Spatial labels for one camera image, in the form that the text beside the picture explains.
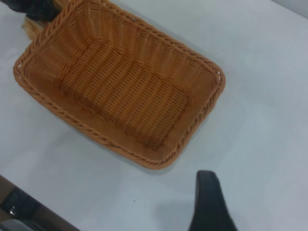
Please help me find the orange woven wicker basket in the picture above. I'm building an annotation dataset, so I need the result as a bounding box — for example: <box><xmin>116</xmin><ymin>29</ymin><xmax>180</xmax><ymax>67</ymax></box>
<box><xmin>13</xmin><ymin>0</ymin><xmax>227</xmax><ymax>171</ymax></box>

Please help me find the dark metal frame part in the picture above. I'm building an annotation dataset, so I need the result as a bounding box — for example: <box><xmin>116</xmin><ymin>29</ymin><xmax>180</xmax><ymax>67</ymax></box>
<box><xmin>0</xmin><ymin>186</ymin><xmax>49</xmax><ymax>231</ymax></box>

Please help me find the striped orange bread roll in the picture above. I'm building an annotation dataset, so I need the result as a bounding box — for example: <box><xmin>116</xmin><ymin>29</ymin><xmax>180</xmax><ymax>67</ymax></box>
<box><xmin>21</xmin><ymin>19</ymin><xmax>50</xmax><ymax>42</ymax></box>

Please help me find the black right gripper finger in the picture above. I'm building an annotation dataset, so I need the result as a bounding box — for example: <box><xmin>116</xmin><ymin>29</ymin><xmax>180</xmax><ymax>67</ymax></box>
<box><xmin>189</xmin><ymin>170</ymin><xmax>239</xmax><ymax>231</ymax></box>

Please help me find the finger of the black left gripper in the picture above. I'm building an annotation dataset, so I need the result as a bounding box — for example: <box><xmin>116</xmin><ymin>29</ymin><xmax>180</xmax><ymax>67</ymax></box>
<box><xmin>6</xmin><ymin>0</ymin><xmax>27</xmax><ymax>15</ymax></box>
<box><xmin>25</xmin><ymin>0</ymin><xmax>61</xmax><ymax>23</ymax></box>

